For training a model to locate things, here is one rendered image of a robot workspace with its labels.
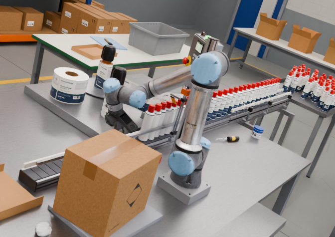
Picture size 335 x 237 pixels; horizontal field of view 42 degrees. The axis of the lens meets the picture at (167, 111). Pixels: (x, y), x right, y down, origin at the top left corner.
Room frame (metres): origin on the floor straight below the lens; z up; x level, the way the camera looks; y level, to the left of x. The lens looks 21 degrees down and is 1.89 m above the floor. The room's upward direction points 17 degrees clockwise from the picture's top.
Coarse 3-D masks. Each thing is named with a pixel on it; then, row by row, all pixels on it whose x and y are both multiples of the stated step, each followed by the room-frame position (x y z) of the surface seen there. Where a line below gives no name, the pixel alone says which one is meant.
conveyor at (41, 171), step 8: (216, 120) 2.75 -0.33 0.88; (160, 136) 2.23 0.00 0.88; (168, 136) 2.27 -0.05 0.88; (144, 144) 2.08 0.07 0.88; (56, 160) 1.67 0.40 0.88; (32, 168) 1.55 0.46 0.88; (40, 168) 1.57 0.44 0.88; (48, 168) 1.59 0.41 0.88; (56, 168) 1.61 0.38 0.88; (32, 176) 1.50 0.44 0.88; (40, 176) 1.52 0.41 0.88; (48, 176) 1.54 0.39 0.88
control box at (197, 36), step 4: (196, 36) 2.27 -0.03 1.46; (200, 36) 2.25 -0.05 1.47; (192, 40) 2.30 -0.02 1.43; (196, 40) 2.26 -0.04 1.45; (200, 40) 2.22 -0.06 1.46; (204, 40) 2.19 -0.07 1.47; (192, 44) 2.29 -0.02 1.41; (204, 44) 2.17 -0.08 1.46; (220, 44) 2.20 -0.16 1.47; (192, 48) 2.28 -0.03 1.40; (220, 48) 2.19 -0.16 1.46; (192, 52) 2.26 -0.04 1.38; (196, 52) 2.22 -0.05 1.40; (188, 56) 2.29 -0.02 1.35; (192, 60) 2.24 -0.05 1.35; (188, 64) 2.26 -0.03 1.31
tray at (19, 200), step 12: (0, 168) 1.53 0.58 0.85; (0, 180) 1.48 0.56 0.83; (12, 180) 1.50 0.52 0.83; (0, 192) 1.40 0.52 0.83; (12, 192) 1.42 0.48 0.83; (24, 192) 1.45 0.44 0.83; (0, 204) 1.33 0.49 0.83; (12, 204) 1.35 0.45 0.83; (24, 204) 1.34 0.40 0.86; (36, 204) 1.39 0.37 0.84; (0, 216) 1.25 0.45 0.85
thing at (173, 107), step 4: (176, 100) 2.31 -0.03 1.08; (172, 104) 2.29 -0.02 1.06; (176, 104) 2.30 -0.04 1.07; (172, 108) 2.28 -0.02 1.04; (176, 108) 2.30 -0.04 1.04; (172, 112) 2.28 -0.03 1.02; (172, 116) 2.28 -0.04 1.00; (168, 120) 2.28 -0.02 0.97; (172, 120) 2.29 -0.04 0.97; (168, 128) 2.28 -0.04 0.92; (168, 132) 2.29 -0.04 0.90
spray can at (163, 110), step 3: (162, 102) 2.21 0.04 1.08; (165, 102) 2.22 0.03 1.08; (162, 105) 2.20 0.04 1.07; (165, 105) 2.20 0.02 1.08; (162, 108) 2.20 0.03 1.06; (165, 108) 2.21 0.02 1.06; (162, 111) 2.19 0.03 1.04; (165, 111) 2.20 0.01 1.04; (162, 114) 2.19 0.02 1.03; (165, 114) 2.21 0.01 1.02; (162, 117) 2.19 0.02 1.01; (162, 120) 2.20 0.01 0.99; (159, 123) 2.19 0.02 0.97; (162, 123) 2.21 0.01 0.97; (159, 126) 2.19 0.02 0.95; (156, 132) 2.19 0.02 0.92; (159, 132) 2.20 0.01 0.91; (156, 135) 2.19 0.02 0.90
